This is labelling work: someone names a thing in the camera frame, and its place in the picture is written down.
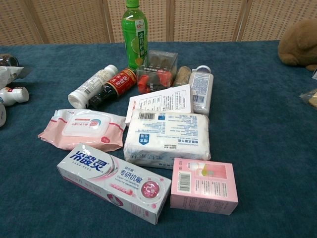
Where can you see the clear bag with biscuits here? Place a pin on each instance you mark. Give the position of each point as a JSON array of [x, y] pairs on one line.
[[310, 98]]

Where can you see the flat white cardboard box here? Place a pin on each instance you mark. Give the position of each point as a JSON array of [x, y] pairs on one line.
[[161, 101]]

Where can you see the clear white-capped bottle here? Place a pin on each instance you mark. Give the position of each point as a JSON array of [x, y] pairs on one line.
[[201, 89]]

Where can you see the white crumpled snack bag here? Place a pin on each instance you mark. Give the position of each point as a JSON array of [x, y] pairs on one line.
[[8, 74]]

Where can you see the white plastic drink bottle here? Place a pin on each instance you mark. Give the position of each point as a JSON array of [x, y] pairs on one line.
[[89, 86]]

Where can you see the white pink toothpaste box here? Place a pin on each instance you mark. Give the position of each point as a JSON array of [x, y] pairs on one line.
[[109, 181]]

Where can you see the small pink cardboard box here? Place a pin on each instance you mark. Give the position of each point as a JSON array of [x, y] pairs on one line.
[[205, 188]]

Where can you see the woven rattan folding screen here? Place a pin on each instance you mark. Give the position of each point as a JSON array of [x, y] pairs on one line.
[[74, 19]]

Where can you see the pink wet wipes pack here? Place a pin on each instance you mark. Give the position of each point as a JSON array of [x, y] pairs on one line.
[[84, 132]]

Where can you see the brown cork-textured cylinder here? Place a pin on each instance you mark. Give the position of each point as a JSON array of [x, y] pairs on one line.
[[182, 75]]

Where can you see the brown plush toy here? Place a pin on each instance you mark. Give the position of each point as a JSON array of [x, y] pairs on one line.
[[299, 44]]

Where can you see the white tissue pack blue print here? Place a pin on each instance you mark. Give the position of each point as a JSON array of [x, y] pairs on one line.
[[168, 138]]

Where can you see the dark soy sauce bottle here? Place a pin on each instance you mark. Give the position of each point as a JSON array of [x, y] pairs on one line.
[[114, 88]]

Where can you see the clear box with orange items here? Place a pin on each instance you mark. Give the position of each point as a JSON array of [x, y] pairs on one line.
[[156, 72]]

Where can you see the small white yogurt bottle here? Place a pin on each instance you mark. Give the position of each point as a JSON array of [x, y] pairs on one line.
[[13, 95]]

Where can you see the green lime drink bottle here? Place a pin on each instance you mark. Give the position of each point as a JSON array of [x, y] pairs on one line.
[[135, 32]]

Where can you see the white rounded container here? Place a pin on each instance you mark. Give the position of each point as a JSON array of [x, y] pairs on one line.
[[2, 115]]

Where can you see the dark glass jar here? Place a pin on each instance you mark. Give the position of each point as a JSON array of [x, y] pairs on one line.
[[8, 60]]

